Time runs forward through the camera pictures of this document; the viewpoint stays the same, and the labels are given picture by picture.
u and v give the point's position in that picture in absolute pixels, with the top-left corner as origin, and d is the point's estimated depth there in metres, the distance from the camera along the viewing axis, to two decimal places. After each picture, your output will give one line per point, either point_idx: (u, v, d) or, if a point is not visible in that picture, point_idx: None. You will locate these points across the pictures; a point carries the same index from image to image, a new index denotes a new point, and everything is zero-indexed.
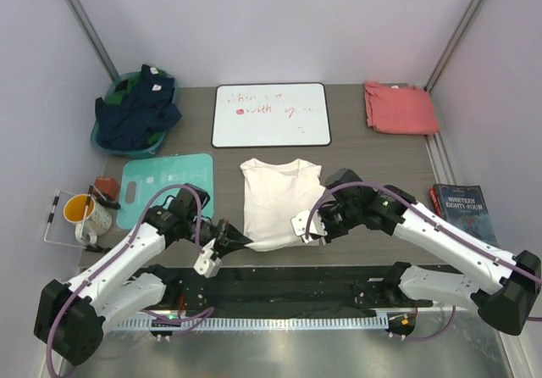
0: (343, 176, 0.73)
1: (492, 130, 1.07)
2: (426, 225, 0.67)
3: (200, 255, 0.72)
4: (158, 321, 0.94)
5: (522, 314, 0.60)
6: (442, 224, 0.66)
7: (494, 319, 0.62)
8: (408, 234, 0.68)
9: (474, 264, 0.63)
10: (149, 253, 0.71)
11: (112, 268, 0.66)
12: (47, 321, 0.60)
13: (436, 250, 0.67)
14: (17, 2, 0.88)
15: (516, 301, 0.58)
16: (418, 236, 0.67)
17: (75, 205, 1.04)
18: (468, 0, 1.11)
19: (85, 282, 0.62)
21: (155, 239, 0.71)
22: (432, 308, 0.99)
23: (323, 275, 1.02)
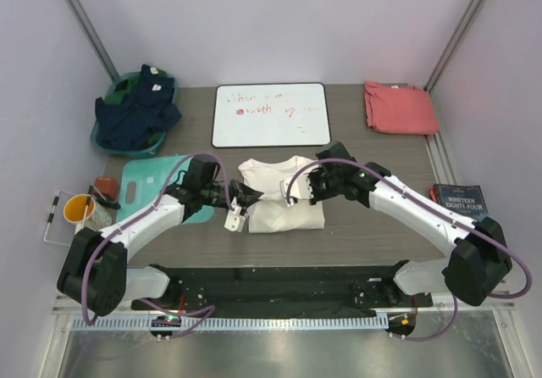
0: (334, 148, 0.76)
1: (492, 130, 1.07)
2: (394, 192, 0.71)
3: (230, 213, 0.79)
4: (159, 320, 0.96)
5: (480, 281, 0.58)
6: (408, 191, 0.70)
7: (455, 286, 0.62)
8: (378, 202, 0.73)
9: (434, 225, 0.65)
10: (170, 219, 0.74)
11: (141, 222, 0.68)
12: (75, 269, 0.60)
13: (403, 216, 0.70)
14: (16, 2, 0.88)
15: (467, 262, 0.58)
16: (388, 202, 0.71)
17: (75, 205, 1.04)
18: (468, 0, 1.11)
19: (118, 230, 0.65)
21: (178, 206, 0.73)
22: (431, 308, 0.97)
23: (323, 275, 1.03)
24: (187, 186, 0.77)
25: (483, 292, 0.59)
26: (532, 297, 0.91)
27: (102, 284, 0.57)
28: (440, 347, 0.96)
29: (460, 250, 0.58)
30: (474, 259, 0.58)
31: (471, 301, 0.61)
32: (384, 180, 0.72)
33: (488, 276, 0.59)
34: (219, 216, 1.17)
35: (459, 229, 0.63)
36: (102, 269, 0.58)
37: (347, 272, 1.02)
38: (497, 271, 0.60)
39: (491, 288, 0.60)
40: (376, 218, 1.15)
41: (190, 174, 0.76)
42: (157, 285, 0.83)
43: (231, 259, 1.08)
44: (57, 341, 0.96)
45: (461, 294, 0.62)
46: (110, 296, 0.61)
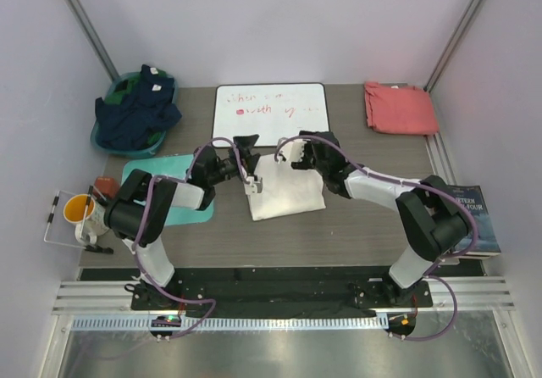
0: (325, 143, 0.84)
1: (491, 130, 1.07)
2: (361, 175, 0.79)
3: (247, 185, 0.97)
4: (159, 320, 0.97)
5: (430, 229, 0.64)
6: (373, 171, 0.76)
7: (415, 241, 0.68)
8: (353, 188, 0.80)
9: (387, 190, 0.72)
10: (190, 198, 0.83)
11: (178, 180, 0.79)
12: (129, 196, 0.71)
13: (374, 197, 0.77)
14: (16, 3, 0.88)
15: (407, 207, 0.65)
16: (360, 184, 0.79)
17: (75, 205, 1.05)
18: (468, 0, 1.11)
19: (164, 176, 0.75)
21: (200, 191, 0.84)
22: (433, 308, 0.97)
23: (323, 275, 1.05)
24: (199, 180, 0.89)
25: (435, 240, 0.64)
26: (531, 297, 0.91)
27: (160, 203, 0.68)
28: (440, 347, 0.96)
29: (400, 197, 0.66)
30: (416, 206, 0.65)
31: (430, 253, 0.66)
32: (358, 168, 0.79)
33: (440, 227, 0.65)
34: (219, 216, 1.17)
35: (407, 186, 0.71)
36: (161, 189, 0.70)
37: (347, 272, 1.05)
38: (447, 223, 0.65)
39: (446, 239, 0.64)
40: (376, 219, 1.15)
41: (197, 172, 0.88)
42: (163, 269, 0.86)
43: (229, 258, 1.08)
44: (57, 341, 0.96)
45: (421, 248, 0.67)
46: (158, 223, 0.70)
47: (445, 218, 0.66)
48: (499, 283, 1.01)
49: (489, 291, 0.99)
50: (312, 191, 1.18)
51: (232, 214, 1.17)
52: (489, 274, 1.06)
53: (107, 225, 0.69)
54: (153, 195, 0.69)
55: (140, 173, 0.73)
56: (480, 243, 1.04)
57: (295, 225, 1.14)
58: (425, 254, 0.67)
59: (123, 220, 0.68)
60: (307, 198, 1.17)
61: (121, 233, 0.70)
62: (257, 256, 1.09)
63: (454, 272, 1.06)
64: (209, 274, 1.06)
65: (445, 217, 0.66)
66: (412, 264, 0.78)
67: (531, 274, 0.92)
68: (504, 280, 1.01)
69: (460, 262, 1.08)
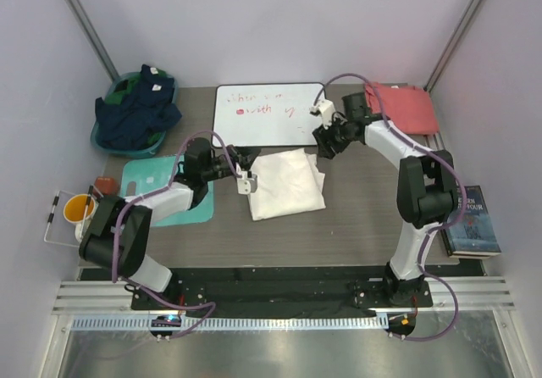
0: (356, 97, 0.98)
1: (492, 130, 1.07)
2: (383, 127, 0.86)
3: (239, 180, 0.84)
4: (159, 320, 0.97)
5: (419, 194, 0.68)
6: (393, 127, 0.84)
7: (401, 202, 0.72)
8: (369, 136, 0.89)
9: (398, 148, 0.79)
10: (179, 202, 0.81)
11: (159, 195, 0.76)
12: (101, 230, 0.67)
13: (385, 148, 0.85)
14: (16, 3, 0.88)
15: (408, 169, 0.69)
16: (378, 135, 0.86)
17: (75, 205, 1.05)
18: None
19: (141, 197, 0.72)
21: (187, 191, 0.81)
22: (432, 308, 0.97)
23: (323, 275, 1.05)
24: (191, 178, 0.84)
25: (419, 207, 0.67)
26: (531, 297, 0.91)
27: (130, 239, 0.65)
28: (441, 347, 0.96)
29: (405, 160, 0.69)
30: (414, 172, 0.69)
31: (411, 219, 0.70)
32: (384, 123, 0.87)
33: (429, 197, 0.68)
34: (219, 216, 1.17)
35: (417, 152, 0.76)
36: (134, 221, 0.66)
37: (347, 271, 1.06)
38: (438, 196, 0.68)
39: (430, 209, 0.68)
40: (377, 219, 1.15)
41: (190, 165, 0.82)
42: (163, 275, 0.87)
43: (229, 258, 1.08)
44: (57, 341, 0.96)
45: (404, 211, 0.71)
46: (135, 253, 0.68)
47: (437, 191, 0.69)
48: (499, 283, 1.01)
49: (489, 291, 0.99)
50: (312, 191, 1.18)
51: (232, 214, 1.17)
52: (489, 274, 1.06)
53: (85, 257, 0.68)
54: (127, 227, 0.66)
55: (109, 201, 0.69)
56: (480, 244, 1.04)
57: (295, 225, 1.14)
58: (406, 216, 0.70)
59: (99, 255, 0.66)
60: (309, 198, 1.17)
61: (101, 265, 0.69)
62: (257, 256, 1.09)
63: (455, 273, 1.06)
64: (209, 274, 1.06)
65: (438, 191, 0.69)
66: (406, 246, 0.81)
67: (531, 274, 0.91)
68: (504, 280, 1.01)
69: (460, 262, 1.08)
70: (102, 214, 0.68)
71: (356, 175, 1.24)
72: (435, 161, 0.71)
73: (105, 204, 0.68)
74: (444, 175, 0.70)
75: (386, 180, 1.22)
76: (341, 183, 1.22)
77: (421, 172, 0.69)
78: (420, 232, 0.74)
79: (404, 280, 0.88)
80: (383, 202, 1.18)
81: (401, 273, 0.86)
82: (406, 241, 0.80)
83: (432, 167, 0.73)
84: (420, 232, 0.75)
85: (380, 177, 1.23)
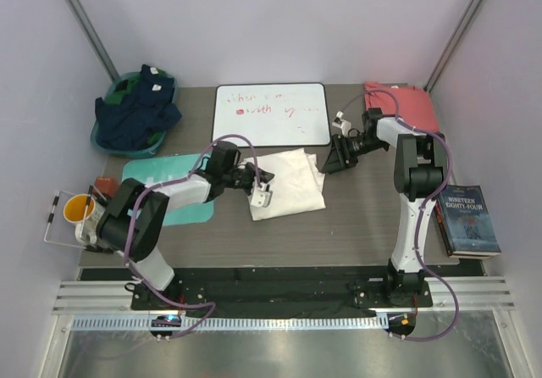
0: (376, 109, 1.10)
1: (491, 130, 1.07)
2: (391, 119, 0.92)
3: (258, 190, 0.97)
4: (159, 320, 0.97)
5: (410, 167, 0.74)
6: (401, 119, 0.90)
7: (395, 175, 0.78)
8: (379, 127, 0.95)
9: (398, 130, 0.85)
10: (198, 195, 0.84)
11: (178, 186, 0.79)
12: (118, 211, 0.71)
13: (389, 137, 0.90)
14: (16, 3, 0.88)
15: (403, 146, 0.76)
16: (385, 125, 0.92)
17: (74, 207, 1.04)
18: (468, 0, 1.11)
19: (159, 184, 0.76)
21: (205, 185, 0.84)
22: (432, 308, 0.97)
23: (323, 275, 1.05)
24: (211, 172, 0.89)
25: (409, 177, 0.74)
26: (531, 298, 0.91)
27: (146, 223, 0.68)
28: (440, 347, 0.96)
29: (402, 136, 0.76)
30: (409, 147, 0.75)
31: (401, 188, 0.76)
32: (394, 118, 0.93)
33: (420, 170, 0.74)
34: (219, 216, 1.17)
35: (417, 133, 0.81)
36: (151, 208, 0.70)
37: (347, 271, 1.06)
38: (428, 171, 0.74)
39: (420, 181, 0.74)
40: (376, 218, 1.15)
41: (214, 160, 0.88)
42: (165, 273, 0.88)
43: (229, 258, 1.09)
44: (57, 341, 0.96)
45: (397, 182, 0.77)
46: (148, 238, 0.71)
47: (428, 167, 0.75)
48: (499, 283, 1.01)
49: (489, 291, 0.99)
50: (312, 191, 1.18)
51: (232, 214, 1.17)
52: (489, 274, 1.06)
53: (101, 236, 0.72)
54: (143, 212, 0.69)
55: (129, 184, 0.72)
56: (480, 244, 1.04)
57: (295, 225, 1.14)
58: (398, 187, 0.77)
59: (115, 235, 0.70)
60: (309, 198, 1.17)
61: (113, 246, 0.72)
62: (257, 256, 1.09)
63: (455, 273, 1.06)
64: (209, 274, 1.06)
65: (430, 166, 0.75)
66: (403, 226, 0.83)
67: (531, 274, 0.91)
68: (504, 280, 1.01)
69: (460, 262, 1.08)
70: (120, 197, 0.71)
71: (356, 175, 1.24)
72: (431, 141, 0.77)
73: (124, 189, 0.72)
74: (438, 151, 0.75)
75: (386, 180, 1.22)
76: (340, 183, 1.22)
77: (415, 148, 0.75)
78: (413, 206, 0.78)
79: (404, 275, 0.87)
80: (383, 202, 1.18)
81: (400, 264, 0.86)
82: (404, 225, 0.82)
83: (428, 148, 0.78)
84: (414, 208, 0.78)
85: (380, 177, 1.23)
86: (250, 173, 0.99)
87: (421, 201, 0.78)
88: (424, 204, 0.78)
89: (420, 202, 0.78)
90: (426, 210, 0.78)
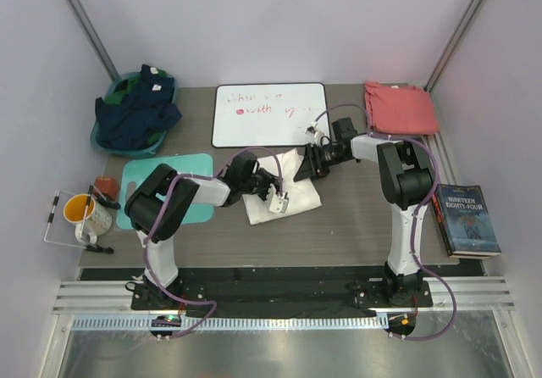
0: (342, 121, 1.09)
1: (492, 130, 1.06)
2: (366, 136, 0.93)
3: (277, 198, 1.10)
4: (159, 320, 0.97)
5: (395, 173, 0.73)
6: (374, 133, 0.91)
7: (384, 185, 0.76)
8: (355, 147, 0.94)
9: (372, 142, 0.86)
10: (218, 196, 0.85)
11: (204, 179, 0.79)
12: (149, 191, 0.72)
13: (367, 152, 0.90)
14: (16, 4, 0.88)
15: (381, 152, 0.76)
16: (359, 141, 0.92)
17: (74, 207, 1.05)
18: None
19: (190, 175, 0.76)
21: (225, 189, 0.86)
22: (432, 308, 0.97)
23: (323, 275, 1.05)
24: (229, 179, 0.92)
25: (397, 184, 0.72)
26: (531, 298, 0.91)
27: (177, 204, 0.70)
28: (441, 347, 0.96)
29: (380, 146, 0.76)
30: (389, 155, 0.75)
31: (394, 198, 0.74)
32: (367, 135, 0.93)
33: (408, 175, 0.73)
34: (219, 216, 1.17)
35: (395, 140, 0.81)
36: (183, 191, 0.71)
37: (347, 271, 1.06)
38: (417, 175, 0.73)
39: (409, 187, 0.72)
40: (376, 218, 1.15)
41: (234, 168, 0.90)
42: (171, 267, 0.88)
43: (229, 258, 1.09)
44: (57, 341, 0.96)
45: (388, 191, 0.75)
46: (173, 222, 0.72)
47: (416, 171, 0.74)
48: (499, 283, 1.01)
49: (489, 291, 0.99)
50: (311, 192, 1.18)
51: (231, 214, 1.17)
52: (489, 274, 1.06)
53: (127, 213, 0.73)
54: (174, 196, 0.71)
55: (165, 168, 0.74)
56: (481, 244, 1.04)
57: (295, 225, 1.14)
58: (389, 197, 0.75)
59: (141, 214, 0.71)
60: (306, 197, 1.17)
61: (137, 224, 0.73)
62: (257, 256, 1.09)
63: (455, 272, 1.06)
64: (209, 275, 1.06)
65: (417, 172, 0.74)
66: (397, 231, 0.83)
67: (531, 274, 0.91)
68: (504, 279, 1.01)
69: (460, 262, 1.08)
70: (154, 178, 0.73)
71: (356, 175, 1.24)
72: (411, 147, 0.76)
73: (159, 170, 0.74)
74: (418, 153, 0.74)
75: None
76: (340, 183, 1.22)
77: (396, 155, 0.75)
78: (406, 214, 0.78)
79: (403, 277, 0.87)
80: (382, 202, 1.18)
81: (398, 267, 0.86)
82: (398, 229, 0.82)
83: (408, 153, 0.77)
84: (406, 216, 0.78)
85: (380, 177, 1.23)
86: (265, 180, 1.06)
87: (413, 208, 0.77)
88: (417, 211, 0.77)
89: (412, 209, 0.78)
90: (419, 216, 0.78)
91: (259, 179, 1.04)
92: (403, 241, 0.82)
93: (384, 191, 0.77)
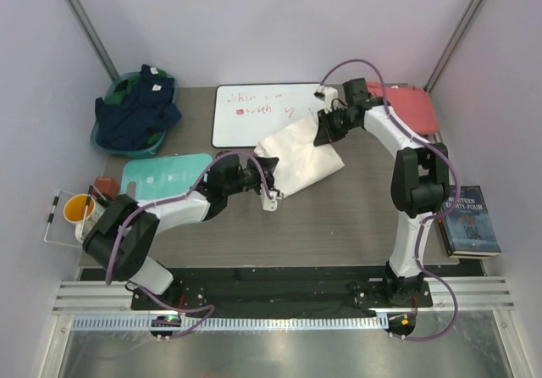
0: (356, 84, 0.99)
1: (492, 130, 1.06)
2: (382, 114, 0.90)
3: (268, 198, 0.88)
4: (159, 320, 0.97)
5: (412, 186, 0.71)
6: (392, 115, 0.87)
7: (395, 190, 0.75)
8: (368, 119, 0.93)
9: (394, 136, 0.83)
10: (194, 214, 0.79)
11: (174, 203, 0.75)
12: (106, 230, 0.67)
13: (382, 133, 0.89)
14: (17, 4, 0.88)
15: (403, 159, 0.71)
16: (376, 119, 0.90)
17: (76, 204, 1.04)
18: None
19: (153, 203, 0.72)
21: (204, 202, 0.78)
22: (432, 308, 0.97)
23: (323, 275, 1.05)
24: (212, 188, 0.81)
25: (410, 197, 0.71)
26: (531, 298, 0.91)
27: (133, 243, 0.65)
28: (441, 347, 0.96)
29: (402, 152, 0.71)
30: (411, 163, 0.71)
31: (402, 207, 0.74)
32: (384, 111, 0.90)
33: (422, 189, 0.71)
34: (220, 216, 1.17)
35: (414, 143, 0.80)
36: (140, 228, 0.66)
37: (346, 271, 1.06)
38: (430, 188, 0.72)
39: (423, 198, 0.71)
40: (377, 219, 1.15)
41: (212, 176, 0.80)
42: (163, 279, 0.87)
43: (229, 258, 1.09)
44: (57, 341, 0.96)
45: (397, 198, 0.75)
46: (135, 261, 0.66)
47: (430, 182, 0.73)
48: (499, 283, 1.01)
49: (489, 291, 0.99)
50: (330, 157, 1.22)
51: (232, 214, 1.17)
52: (489, 274, 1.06)
53: (88, 252, 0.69)
54: (130, 233, 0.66)
55: (121, 201, 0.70)
56: (481, 244, 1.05)
57: (295, 225, 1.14)
58: (399, 204, 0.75)
59: (101, 252, 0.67)
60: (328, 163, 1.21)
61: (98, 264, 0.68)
62: (257, 256, 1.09)
63: (455, 273, 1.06)
64: (209, 275, 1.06)
65: (431, 181, 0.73)
66: (402, 238, 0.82)
67: (530, 274, 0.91)
68: (504, 280, 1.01)
69: (460, 262, 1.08)
70: (110, 214, 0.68)
71: (356, 175, 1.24)
72: (432, 153, 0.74)
73: (115, 205, 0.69)
74: (439, 165, 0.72)
75: (386, 180, 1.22)
76: (340, 182, 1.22)
77: (417, 164, 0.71)
78: (414, 221, 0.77)
79: (404, 279, 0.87)
80: (382, 202, 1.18)
81: (400, 269, 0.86)
82: (402, 233, 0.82)
83: (427, 159, 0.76)
84: (414, 223, 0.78)
85: (380, 177, 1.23)
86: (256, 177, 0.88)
87: (422, 217, 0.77)
88: (425, 219, 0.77)
89: (421, 218, 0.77)
90: (426, 225, 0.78)
91: (247, 176, 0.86)
92: (406, 249, 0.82)
93: (394, 195, 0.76)
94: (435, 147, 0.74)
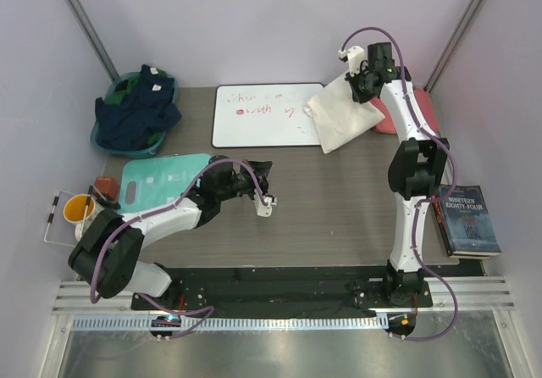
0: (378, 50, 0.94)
1: (492, 130, 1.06)
2: (400, 91, 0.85)
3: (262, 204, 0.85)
4: (159, 320, 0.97)
5: (408, 173, 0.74)
6: (410, 95, 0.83)
7: (392, 170, 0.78)
8: (383, 91, 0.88)
9: (403, 120, 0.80)
10: (185, 222, 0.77)
11: (160, 215, 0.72)
12: (90, 247, 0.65)
13: (394, 110, 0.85)
14: (17, 4, 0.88)
15: (406, 151, 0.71)
16: (390, 94, 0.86)
17: (75, 205, 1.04)
18: None
19: (139, 216, 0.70)
21: (195, 210, 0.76)
22: (432, 308, 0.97)
23: (323, 275, 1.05)
24: (205, 194, 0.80)
25: (406, 182, 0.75)
26: (531, 298, 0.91)
27: (115, 260, 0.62)
28: (441, 347, 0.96)
29: (405, 144, 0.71)
30: (412, 155, 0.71)
31: (395, 188, 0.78)
32: (401, 87, 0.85)
33: (417, 176, 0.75)
34: (220, 216, 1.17)
35: (421, 135, 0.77)
36: (123, 244, 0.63)
37: (347, 272, 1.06)
38: (425, 177, 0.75)
39: (415, 183, 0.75)
40: (377, 219, 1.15)
41: (207, 180, 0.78)
42: (161, 282, 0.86)
43: (229, 258, 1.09)
44: (57, 341, 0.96)
45: (393, 180, 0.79)
46: (120, 276, 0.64)
47: (426, 170, 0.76)
48: (499, 283, 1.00)
49: (489, 291, 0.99)
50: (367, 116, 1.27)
51: (231, 214, 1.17)
52: (489, 274, 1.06)
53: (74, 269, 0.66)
54: (114, 250, 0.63)
55: (104, 215, 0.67)
56: (480, 244, 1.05)
57: (295, 226, 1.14)
58: (393, 184, 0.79)
59: (85, 270, 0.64)
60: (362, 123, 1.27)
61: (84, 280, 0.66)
62: (257, 256, 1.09)
63: (455, 273, 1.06)
64: (209, 275, 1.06)
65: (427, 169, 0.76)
66: (400, 228, 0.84)
67: (530, 274, 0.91)
68: (504, 280, 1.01)
69: (460, 262, 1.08)
70: (94, 230, 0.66)
71: (356, 175, 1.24)
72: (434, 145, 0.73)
73: (99, 220, 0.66)
74: (438, 158, 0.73)
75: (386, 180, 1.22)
76: (340, 182, 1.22)
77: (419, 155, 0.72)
78: (409, 205, 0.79)
79: (403, 274, 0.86)
80: (382, 202, 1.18)
81: (399, 264, 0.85)
82: (400, 224, 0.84)
83: (429, 149, 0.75)
84: (409, 208, 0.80)
85: (380, 177, 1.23)
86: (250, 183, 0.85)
87: (416, 200, 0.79)
88: (420, 203, 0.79)
89: (416, 202, 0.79)
90: (422, 209, 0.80)
91: (241, 182, 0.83)
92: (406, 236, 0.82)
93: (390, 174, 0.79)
94: (440, 141, 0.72)
